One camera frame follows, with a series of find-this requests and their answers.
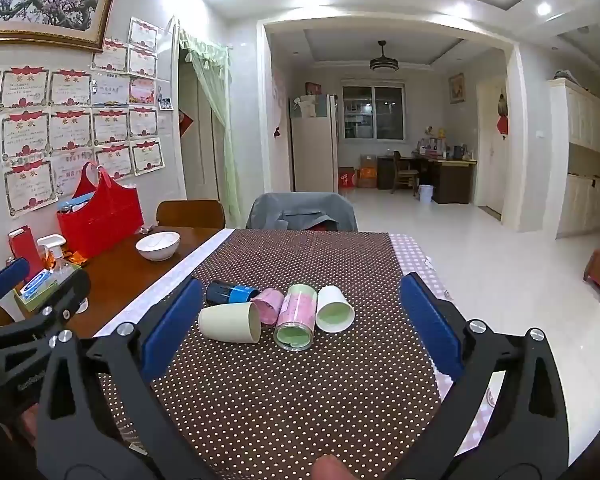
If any pink green clear tumbler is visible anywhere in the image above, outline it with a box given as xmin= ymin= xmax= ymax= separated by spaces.
xmin=274 ymin=284 xmax=317 ymax=351

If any beige refrigerator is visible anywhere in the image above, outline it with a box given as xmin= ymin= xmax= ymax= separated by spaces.
xmin=289 ymin=94 xmax=338 ymax=193

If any green door curtain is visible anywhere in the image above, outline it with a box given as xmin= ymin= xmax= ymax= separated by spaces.
xmin=178 ymin=29 xmax=244 ymax=226

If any red tote bag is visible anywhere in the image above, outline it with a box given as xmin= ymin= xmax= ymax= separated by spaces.
xmin=57 ymin=162 xmax=144 ymax=259

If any thumb at bottom edge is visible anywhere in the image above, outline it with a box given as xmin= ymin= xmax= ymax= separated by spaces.
xmin=311 ymin=455 xmax=356 ymax=480

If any pink checkered tablecloth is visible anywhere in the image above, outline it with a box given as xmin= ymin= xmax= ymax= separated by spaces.
xmin=389 ymin=234 xmax=496 ymax=455

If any green tissue box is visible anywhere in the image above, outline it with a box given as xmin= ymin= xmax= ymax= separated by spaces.
xmin=14 ymin=264 xmax=91 ymax=313

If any dark blue banded cup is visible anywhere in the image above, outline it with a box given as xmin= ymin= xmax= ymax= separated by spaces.
xmin=206 ymin=281 xmax=260 ymax=306

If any brown polka dot cloth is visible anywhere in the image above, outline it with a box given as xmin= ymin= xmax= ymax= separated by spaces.
xmin=154 ymin=230 xmax=440 ymax=479

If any dark wooden desk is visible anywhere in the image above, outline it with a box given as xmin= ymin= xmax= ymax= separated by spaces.
xmin=377 ymin=155 xmax=477 ymax=205

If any pink plastic cup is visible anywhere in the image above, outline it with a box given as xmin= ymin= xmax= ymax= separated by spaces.
xmin=251 ymin=288 xmax=284 ymax=326

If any white waste bin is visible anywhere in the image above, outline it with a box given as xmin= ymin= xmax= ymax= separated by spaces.
xmin=418 ymin=184 xmax=434 ymax=204

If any cream wall cabinet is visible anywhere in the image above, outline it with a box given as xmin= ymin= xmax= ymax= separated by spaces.
xmin=544 ymin=78 xmax=600 ymax=238

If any red small box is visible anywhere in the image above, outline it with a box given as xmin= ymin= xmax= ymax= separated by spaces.
xmin=7 ymin=226 xmax=43 ymax=282

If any wooden chair back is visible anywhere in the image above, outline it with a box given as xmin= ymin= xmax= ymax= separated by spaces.
xmin=156 ymin=200 xmax=226 ymax=229

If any round ceiling lamp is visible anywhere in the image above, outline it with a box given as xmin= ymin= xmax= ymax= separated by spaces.
xmin=370 ymin=40 xmax=400 ymax=73

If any clear spray bottle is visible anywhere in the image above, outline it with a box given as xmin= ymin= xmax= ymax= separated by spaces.
xmin=38 ymin=234 xmax=76 ymax=295

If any window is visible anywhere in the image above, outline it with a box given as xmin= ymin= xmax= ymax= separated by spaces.
xmin=342 ymin=86 xmax=405 ymax=141

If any framed blossom painting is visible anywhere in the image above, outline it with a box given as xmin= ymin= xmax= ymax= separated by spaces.
xmin=0 ymin=0 xmax=114 ymax=52

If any white paper cup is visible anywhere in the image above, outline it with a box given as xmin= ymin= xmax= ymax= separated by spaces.
xmin=315 ymin=285 xmax=355 ymax=334

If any cream plastic cup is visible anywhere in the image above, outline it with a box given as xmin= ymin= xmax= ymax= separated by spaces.
xmin=198 ymin=302 xmax=261 ymax=344

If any wooden desk chair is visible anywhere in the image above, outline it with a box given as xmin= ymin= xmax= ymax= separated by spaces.
xmin=391 ymin=151 xmax=419 ymax=195

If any white ceramic bowl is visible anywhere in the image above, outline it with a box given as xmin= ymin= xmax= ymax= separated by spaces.
xmin=135 ymin=231 xmax=181 ymax=262

